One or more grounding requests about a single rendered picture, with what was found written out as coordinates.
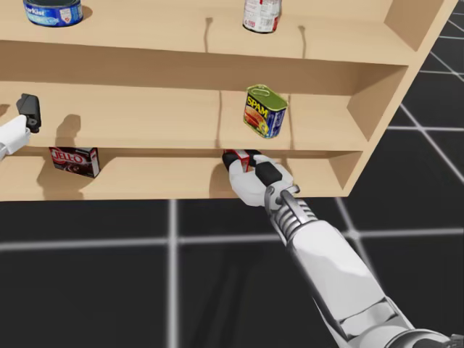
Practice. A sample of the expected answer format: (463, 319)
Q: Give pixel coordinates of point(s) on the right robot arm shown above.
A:
(333, 268)

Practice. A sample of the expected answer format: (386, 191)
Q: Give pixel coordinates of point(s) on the pale wooden shelf unit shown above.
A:
(145, 69)

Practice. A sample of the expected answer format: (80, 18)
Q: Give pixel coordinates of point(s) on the red and white carton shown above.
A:
(237, 157)

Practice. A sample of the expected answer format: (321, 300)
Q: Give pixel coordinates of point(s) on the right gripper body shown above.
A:
(250, 192)

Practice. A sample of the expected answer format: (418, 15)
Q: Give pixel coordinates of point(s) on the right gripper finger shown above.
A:
(255, 157)
(233, 174)

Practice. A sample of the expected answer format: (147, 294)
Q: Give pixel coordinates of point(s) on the red and white can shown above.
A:
(261, 16)

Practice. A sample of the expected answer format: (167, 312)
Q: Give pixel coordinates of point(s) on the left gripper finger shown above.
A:
(18, 132)

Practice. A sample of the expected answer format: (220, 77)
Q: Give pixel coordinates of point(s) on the blue flat can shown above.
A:
(52, 12)

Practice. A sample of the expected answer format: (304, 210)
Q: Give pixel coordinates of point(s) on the green and blue rectangular can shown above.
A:
(264, 112)

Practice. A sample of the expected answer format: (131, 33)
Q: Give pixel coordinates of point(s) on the dark brown carton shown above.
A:
(72, 161)

